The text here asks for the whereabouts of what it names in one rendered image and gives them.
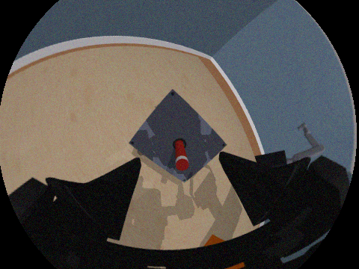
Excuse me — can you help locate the dark red peg with white band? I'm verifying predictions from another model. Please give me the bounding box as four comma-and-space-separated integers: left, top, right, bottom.
176, 140, 188, 170

